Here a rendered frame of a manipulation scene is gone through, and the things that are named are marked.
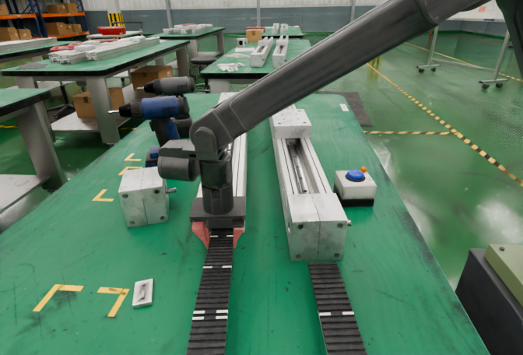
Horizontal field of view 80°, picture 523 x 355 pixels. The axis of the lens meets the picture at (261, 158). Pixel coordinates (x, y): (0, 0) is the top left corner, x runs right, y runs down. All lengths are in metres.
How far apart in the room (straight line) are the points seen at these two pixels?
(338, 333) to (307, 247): 0.17
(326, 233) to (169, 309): 0.30
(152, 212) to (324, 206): 0.38
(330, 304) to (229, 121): 0.32
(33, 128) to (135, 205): 1.74
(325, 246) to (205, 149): 0.29
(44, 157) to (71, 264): 1.79
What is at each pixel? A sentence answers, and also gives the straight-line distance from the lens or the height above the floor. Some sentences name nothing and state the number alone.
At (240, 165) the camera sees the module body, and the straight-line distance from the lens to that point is 0.77.
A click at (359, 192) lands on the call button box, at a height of 0.82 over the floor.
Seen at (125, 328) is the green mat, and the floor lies 0.78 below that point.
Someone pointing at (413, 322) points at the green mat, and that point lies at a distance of 0.59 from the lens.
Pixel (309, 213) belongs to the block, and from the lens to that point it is 0.59.
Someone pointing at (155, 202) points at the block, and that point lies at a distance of 0.73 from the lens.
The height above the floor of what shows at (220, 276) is 0.80.
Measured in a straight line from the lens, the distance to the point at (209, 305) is 0.52.
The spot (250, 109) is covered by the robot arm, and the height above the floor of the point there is 1.08.
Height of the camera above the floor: 1.22
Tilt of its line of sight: 26 degrees down
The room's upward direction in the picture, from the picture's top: 1 degrees counter-clockwise
